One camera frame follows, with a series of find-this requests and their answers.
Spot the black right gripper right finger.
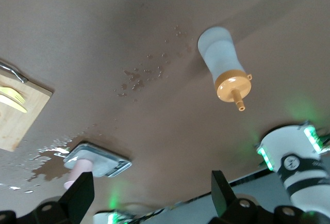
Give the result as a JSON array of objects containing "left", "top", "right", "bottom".
[{"left": 208, "top": 170, "right": 319, "bottom": 224}]

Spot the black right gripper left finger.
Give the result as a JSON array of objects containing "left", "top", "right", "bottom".
[{"left": 0, "top": 171, "right": 95, "bottom": 224}]

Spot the pink plastic cup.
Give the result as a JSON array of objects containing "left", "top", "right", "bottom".
[{"left": 63, "top": 158, "right": 93, "bottom": 190}]

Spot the translucent sauce bottle orange cap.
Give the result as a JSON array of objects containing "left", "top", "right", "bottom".
[{"left": 197, "top": 26, "right": 253, "bottom": 111}]

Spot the grey digital kitchen scale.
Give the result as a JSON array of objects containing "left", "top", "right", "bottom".
[{"left": 63, "top": 142, "right": 133, "bottom": 178}]

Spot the yellow plastic knife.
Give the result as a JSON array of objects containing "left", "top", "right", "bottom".
[{"left": 0, "top": 94, "right": 28, "bottom": 114}]

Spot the wooden cutting board metal handle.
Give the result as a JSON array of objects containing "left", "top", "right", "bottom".
[{"left": 0, "top": 59, "right": 54, "bottom": 152}]

